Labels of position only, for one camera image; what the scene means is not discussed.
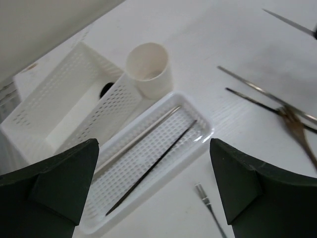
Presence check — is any white round cup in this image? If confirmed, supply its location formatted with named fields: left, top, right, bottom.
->
left=125, top=42, right=173, bottom=100

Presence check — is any small silver fork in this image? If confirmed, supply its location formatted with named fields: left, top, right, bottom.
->
left=195, top=183, right=227, bottom=238

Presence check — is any silver metal chopstick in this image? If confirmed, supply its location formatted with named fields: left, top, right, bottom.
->
left=217, top=65, right=317, bottom=124

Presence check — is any black chopstick under fork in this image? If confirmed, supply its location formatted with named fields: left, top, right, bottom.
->
left=225, top=87, right=317, bottom=134

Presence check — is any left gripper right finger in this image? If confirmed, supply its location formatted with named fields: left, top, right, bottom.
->
left=210, top=138, right=317, bottom=238

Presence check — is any white perforated basket tray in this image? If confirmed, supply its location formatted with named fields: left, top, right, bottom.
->
left=79, top=92, right=214, bottom=238

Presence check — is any black ladle spoon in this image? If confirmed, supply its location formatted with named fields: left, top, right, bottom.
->
left=100, top=82, right=114, bottom=99

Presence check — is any brown wooden fork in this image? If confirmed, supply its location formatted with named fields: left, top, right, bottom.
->
left=278, top=106, right=317, bottom=170

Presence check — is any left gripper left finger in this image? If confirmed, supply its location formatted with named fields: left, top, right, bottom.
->
left=0, top=138, right=99, bottom=238

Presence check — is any white rectangular box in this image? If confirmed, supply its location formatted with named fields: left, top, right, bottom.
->
left=1, top=43, right=142, bottom=165

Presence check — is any black chopstick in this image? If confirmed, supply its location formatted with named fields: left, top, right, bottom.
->
left=105, top=120, right=197, bottom=216
left=225, top=87, right=317, bottom=134

